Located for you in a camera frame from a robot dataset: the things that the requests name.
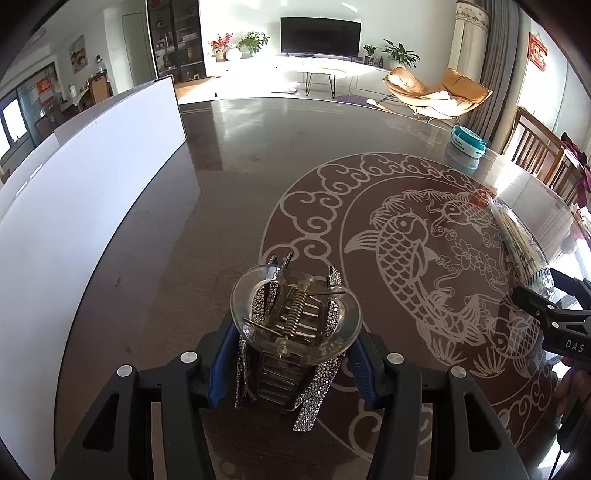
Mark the grey curtain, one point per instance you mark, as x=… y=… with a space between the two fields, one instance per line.
x=503 y=60

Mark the large leafy potted plant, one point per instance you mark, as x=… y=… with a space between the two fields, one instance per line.
x=400 y=54

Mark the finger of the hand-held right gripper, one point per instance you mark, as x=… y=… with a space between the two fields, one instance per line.
x=545 y=309
x=575 y=290

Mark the red window poster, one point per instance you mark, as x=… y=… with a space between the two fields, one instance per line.
x=45 y=87

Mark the black television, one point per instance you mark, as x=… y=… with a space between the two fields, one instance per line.
x=321 y=37

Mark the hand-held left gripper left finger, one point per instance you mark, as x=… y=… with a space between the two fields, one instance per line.
x=221 y=369

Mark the person's right hand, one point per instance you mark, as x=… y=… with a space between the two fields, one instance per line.
x=572 y=387

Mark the white television cabinet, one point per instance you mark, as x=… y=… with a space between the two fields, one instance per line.
x=277 y=64

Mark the beige sheer curtain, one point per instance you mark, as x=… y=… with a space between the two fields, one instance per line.
x=468 y=37

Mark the red wall hanging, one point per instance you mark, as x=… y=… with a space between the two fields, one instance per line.
x=538 y=50

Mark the small green potted plant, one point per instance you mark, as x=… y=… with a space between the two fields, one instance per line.
x=369 y=53

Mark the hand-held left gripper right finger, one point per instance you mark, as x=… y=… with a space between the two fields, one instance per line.
x=364 y=378

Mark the glass display cabinet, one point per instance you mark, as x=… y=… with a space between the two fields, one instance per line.
x=175 y=37

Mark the purple round rug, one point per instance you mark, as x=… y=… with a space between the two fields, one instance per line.
x=351 y=98

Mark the rhinestone hair claw clip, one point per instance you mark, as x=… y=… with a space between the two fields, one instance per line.
x=295 y=304

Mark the teal round container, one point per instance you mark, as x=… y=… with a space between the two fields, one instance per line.
x=467 y=141

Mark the wooden chair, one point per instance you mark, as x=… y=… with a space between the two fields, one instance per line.
x=531 y=143

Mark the orange lounge chair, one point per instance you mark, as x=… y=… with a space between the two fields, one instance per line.
x=466 y=87
x=404 y=83

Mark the white coffee table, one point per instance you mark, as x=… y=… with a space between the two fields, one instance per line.
x=323 y=70

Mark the framed wall painting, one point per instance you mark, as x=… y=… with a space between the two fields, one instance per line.
x=77 y=54

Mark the dark red garment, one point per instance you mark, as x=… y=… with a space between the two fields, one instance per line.
x=579 y=161

